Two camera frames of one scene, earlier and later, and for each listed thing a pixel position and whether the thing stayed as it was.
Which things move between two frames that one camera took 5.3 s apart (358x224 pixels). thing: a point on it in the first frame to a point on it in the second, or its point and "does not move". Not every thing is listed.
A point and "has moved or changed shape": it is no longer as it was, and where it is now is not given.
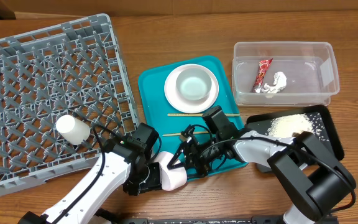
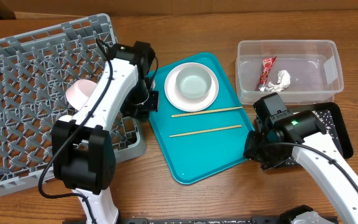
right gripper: (199, 166) to (252, 154)
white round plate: (183, 104) does not move
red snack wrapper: (263, 65) has moved or changed shape
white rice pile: (286, 126) has moved or changed shape
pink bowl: (171, 178) to (78, 91)
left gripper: (155, 175) to (151, 100)
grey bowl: (193, 84) does not move
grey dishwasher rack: (28, 81) does not move
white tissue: (279, 81) has moved or changed shape
